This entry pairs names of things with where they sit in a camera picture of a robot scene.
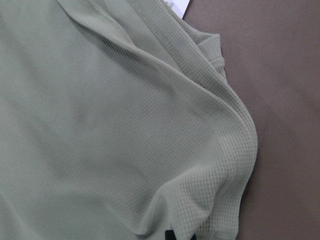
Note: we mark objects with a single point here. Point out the white shirt neck tag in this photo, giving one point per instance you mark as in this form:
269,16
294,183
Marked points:
179,7

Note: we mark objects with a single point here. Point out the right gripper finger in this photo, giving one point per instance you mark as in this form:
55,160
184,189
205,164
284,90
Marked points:
170,235

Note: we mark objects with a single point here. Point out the olive green long-sleeve shirt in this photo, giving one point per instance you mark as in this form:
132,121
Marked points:
117,123

